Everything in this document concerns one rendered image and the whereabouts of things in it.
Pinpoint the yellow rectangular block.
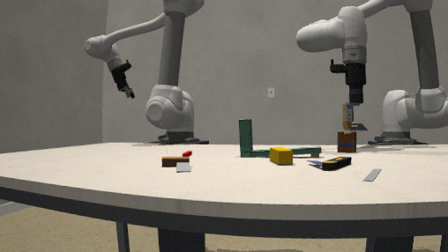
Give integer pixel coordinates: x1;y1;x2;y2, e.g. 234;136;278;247
270;147;293;166

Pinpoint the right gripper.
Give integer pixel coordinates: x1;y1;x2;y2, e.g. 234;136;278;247
108;58;135;99

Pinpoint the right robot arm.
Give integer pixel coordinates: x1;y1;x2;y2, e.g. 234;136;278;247
85;0;205;143

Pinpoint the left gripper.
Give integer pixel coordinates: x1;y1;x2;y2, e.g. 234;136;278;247
330;46;367;122

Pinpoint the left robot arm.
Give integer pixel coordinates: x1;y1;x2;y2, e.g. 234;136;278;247
296;0;448;144

